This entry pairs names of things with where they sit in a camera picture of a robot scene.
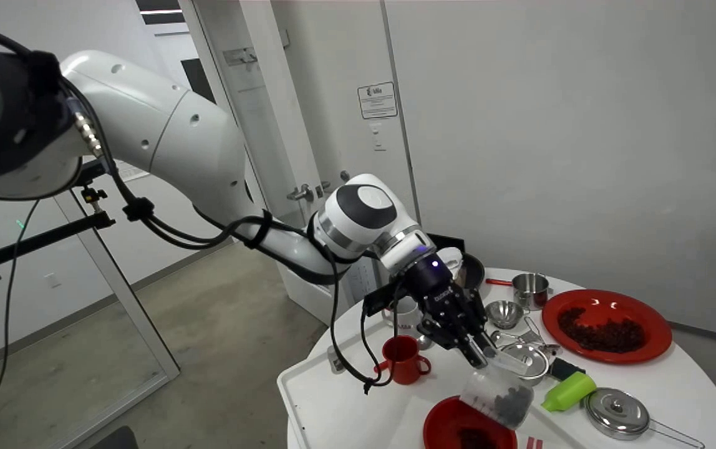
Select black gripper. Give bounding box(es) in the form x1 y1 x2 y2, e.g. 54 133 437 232
402 252 498 370

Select red plastic jug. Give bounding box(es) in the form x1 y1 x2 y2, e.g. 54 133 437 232
374 335 431 384

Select clear plastic measuring jug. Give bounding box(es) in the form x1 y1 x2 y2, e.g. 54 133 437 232
459 355 534 430

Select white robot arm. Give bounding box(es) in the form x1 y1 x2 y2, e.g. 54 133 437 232
0 32 490 368

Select small steel bowl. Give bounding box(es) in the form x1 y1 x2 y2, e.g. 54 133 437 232
486 301 522 330

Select red plastic bowl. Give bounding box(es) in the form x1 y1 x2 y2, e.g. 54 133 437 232
422 397 515 449

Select black frying pan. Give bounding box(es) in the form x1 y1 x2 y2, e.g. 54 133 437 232
456 256 486 292

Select small steel saucepan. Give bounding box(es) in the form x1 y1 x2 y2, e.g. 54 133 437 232
498 273 550 309

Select round white table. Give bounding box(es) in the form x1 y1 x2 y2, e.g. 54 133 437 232
285 264 716 449

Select green plastic bottle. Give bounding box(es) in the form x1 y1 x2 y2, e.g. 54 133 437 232
542 359 597 413

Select red chopsticks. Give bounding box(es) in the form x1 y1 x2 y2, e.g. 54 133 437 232
523 438 544 449

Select red plate with beans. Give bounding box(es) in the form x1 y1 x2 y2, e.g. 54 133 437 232
542 289 673 364

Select steel pot lid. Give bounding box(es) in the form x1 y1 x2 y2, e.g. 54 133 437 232
583 387 705 449

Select wall notice sign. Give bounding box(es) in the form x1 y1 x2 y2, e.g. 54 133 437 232
357 82 399 121

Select black camera stand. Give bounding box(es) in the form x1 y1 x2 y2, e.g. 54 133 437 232
0 186 118 297

